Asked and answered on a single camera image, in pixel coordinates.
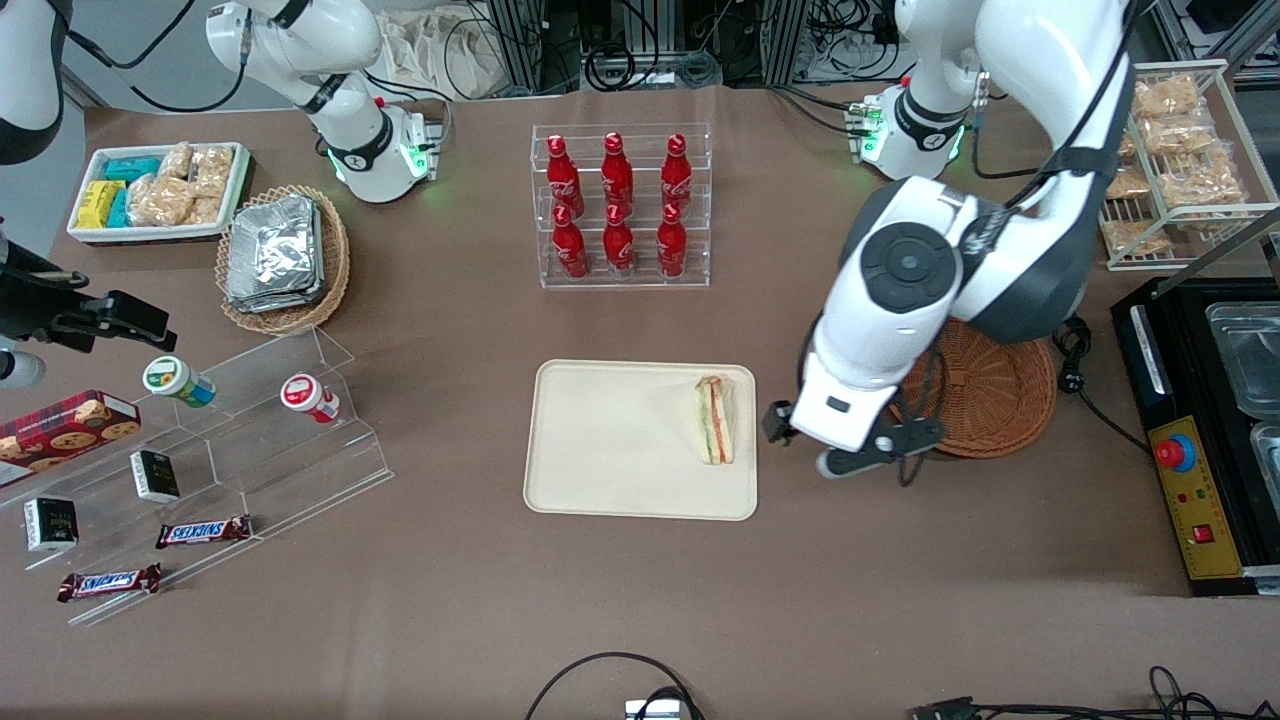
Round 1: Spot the small steel food pan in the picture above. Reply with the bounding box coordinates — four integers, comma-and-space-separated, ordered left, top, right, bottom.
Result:
1250, 420, 1280, 491

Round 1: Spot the green lid yogurt cup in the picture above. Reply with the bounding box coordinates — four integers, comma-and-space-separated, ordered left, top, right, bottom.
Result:
142, 355, 217, 408

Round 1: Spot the white wire rack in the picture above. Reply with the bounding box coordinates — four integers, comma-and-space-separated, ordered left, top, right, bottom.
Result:
1098, 58, 1280, 273

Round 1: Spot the black cable with connector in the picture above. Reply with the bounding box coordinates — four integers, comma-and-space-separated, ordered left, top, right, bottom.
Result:
908, 665, 1280, 720

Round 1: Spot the clear acrylic bottle rack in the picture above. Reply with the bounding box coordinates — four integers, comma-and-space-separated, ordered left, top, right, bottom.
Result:
531, 123, 713, 290

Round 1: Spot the large steel food pan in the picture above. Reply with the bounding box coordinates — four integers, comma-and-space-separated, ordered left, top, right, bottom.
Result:
1205, 302, 1280, 419

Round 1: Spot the silver foil pack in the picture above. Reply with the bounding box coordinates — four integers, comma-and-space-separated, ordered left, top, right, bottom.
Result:
228, 195, 321, 293
226, 285, 326, 315

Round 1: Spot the red cola bottle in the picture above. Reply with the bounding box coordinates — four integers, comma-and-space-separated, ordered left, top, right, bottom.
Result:
603, 203, 636, 276
553, 205, 590, 279
546, 135, 585, 219
661, 133, 693, 213
657, 203, 688, 278
601, 132, 635, 216

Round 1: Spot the red lid yogurt cup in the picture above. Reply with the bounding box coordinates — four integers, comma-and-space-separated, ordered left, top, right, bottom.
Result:
279, 373, 342, 424

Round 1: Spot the black power cable with plug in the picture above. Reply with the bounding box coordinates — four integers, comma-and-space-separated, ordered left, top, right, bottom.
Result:
1050, 315, 1151, 456

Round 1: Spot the light woven wicker basket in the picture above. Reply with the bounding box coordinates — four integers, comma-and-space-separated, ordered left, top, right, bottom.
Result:
215, 184, 351, 336

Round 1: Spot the brown snickers bar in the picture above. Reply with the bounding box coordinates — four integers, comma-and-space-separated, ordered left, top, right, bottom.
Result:
155, 515, 254, 550
57, 563, 163, 603

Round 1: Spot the black coiled cable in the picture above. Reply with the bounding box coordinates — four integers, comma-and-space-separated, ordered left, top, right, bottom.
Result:
585, 40, 661, 93

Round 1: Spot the beige cloth bag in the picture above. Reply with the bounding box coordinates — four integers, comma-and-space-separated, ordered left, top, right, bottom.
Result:
375, 10, 511, 101

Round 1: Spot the beige plastic tray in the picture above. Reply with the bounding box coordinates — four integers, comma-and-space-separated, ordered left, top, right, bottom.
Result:
523, 359, 759, 522

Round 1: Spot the grey metal bar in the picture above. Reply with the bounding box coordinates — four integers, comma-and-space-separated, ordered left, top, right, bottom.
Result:
1150, 205, 1280, 299

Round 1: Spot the yellow snack pack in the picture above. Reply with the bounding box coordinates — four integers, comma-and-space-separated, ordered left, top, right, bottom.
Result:
77, 180, 126, 229

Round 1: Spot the white rectangular snack tray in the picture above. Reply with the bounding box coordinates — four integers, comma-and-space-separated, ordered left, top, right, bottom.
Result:
66, 142, 251, 246

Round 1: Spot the clear acrylic stepped shelf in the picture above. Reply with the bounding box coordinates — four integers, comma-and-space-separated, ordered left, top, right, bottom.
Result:
0, 323, 394, 628

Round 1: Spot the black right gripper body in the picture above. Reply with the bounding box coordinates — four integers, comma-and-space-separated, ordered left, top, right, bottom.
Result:
0, 238, 96, 346

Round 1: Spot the brown round wicker basket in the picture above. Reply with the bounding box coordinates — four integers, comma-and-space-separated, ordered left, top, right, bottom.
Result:
888, 318, 1059, 459

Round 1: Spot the black looped cable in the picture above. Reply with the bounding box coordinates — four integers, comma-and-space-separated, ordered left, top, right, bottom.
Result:
525, 652, 706, 720

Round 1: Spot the red cookie box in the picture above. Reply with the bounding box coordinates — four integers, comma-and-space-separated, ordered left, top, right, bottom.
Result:
0, 389, 142, 488

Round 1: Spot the small black box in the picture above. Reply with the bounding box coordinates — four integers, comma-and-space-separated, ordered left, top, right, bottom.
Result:
23, 497, 79, 553
130, 449, 182, 504

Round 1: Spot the triangular sandwich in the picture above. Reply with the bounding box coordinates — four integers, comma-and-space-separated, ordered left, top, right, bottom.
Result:
694, 375, 738, 466

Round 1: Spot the black appliance with yellow panel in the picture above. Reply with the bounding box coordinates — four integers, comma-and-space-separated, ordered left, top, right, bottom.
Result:
1112, 265, 1280, 598

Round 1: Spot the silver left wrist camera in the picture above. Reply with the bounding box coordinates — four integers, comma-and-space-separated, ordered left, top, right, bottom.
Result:
818, 445, 896, 481

